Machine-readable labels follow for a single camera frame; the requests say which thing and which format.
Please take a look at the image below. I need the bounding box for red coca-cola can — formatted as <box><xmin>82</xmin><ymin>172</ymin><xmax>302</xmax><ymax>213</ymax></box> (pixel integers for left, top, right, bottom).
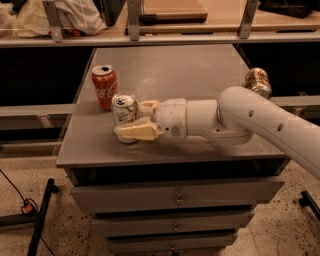
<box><xmin>91</xmin><ymin>65</ymin><xmax>117</xmax><ymax>111</ymax></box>

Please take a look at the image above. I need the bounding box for black stand leg left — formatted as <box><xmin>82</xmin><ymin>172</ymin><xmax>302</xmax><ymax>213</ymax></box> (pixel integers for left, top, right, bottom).
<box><xmin>0</xmin><ymin>178</ymin><xmax>59</xmax><ymax>256</ymax></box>

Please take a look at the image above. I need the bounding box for grey drawer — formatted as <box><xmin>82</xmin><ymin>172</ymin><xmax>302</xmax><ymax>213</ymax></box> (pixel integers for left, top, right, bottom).
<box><xmin>92</xmin><ymin>210</ymin><xmax>254</xmax><ymax>237</ymax></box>
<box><xmin>71</xmin><ymin>176</ymin><xmax>284</xmax><ymax>213</ymax></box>
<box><xmin>106</xmin><ymin>232</ymin><xmax>238</xmax><ymax>254</ymax></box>

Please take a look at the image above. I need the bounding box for black cable with orange clip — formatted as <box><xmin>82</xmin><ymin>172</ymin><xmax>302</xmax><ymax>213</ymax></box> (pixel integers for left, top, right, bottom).
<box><xmin>0</xmin><ymin>169</ymin><xmax>56</xmax><ymax>256</ymax></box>

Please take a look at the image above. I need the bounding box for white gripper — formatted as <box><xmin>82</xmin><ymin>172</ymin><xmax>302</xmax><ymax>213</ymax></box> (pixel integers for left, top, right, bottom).
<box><xmin>114</xmin><ymin>98</ymin><xmax>187</xmax><ymax>141</ymax></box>

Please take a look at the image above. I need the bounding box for brown can lying down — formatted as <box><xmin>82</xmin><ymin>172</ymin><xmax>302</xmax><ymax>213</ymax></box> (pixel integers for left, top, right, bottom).
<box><xmin>245</xmin><ymin>67</ymin><xmax>272</xmax><ymax>99</ymax></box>

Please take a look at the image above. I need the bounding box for grey drawer cabinet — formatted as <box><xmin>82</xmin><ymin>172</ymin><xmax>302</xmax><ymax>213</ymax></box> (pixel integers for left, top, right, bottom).
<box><xmin>57</xmin><ymin>45</ymin><xmax>289</xmax><ymax>255</ymax></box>

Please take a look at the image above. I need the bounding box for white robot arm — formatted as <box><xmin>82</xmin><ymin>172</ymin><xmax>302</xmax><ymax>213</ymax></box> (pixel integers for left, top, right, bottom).
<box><xmin>115</xmin><ymin>86</ymin><xmax>320</xmax><ymax>178</ymax></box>

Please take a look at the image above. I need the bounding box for dark object top right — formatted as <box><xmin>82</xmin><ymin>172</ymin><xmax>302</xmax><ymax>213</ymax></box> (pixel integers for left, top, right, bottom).
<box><xmin>258</xmin><ymin>0</ymin><xmax>320</xmax><ymax>18</ymax></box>

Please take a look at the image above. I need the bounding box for grey metal shelf rail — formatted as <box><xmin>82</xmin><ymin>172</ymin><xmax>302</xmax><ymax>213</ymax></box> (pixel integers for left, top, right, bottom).
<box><xmin>0</xmin><ymin>0</ymin><xmax>320</xmax><ymax>48</ymax></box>

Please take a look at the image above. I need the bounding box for wooden board on shelf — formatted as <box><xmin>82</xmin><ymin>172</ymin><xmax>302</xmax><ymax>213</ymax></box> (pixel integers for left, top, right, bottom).
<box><xmin>139</xmin><ymin>0</ymin><xmax>208</xmax><ymax>24</ymax></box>

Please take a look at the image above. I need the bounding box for top grey drawer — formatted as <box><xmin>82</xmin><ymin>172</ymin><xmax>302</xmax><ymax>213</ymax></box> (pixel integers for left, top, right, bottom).
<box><xmin>71</xmin><ymin>176</ymin><xmax>284</xmax><ymax>213</ymax></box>

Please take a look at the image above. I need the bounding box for bottom grey drawer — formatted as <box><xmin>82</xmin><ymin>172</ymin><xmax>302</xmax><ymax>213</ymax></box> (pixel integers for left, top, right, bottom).
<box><xmin>106</xmin><ymin>232</ymin><xmax>238</xmax><ymax>254</ymax></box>

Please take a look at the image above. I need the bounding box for white green 7up can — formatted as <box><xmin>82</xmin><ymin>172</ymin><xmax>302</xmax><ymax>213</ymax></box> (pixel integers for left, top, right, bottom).
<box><xmin>111</xmin><ymin>92</ymin><xmax>138</xmax><ymax>144</ymax></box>

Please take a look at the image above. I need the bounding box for white cloth on shelf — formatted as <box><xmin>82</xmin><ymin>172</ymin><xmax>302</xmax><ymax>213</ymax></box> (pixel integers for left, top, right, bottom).
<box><xmin>0</xmin><ymin>0</ymin><xmax>107</xmax><ymax>38</ymax></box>

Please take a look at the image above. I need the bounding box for middle grey drawer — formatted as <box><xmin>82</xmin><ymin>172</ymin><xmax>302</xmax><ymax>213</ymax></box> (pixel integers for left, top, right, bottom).
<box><xmin>92</xmin><ymin>210</ymin><xmax>254</xmax><ymax>237</ymax></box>

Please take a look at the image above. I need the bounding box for black stand leg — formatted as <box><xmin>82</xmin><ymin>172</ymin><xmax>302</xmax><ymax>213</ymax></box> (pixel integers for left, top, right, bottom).
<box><xmin>299</xmin><ymin>191</ymin><xmax>320</xmax><ymax>221</ymax></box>
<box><xmin>0</xmin><ymin>178</ymin><xmax>59</xmax><ymax>256</ymax></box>

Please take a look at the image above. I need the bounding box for black stand leg right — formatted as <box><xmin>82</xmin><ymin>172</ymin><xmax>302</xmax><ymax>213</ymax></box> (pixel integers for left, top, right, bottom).
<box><xmin>299</xmin><ymin>191</ymin><xmax>320</xmax><ymax>221</ymax></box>

